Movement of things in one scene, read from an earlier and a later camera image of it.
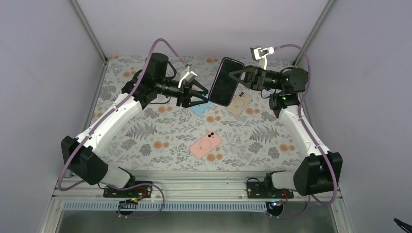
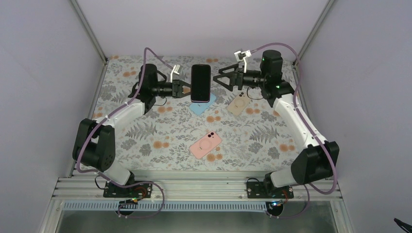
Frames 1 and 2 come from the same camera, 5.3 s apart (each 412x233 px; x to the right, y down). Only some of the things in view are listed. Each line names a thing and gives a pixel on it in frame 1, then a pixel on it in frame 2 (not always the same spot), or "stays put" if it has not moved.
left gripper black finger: [204, 91] to [182, 83]
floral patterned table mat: [204, 137] stays put
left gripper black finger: [188, 103] to [186, 94]
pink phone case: [207, 143] stays put
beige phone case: [239, 103] stays put
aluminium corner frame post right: [300, 54] stays put
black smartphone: [224, 87] to [200, 83]
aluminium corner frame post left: [90, 31] stays put
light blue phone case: [200, 109] stays put
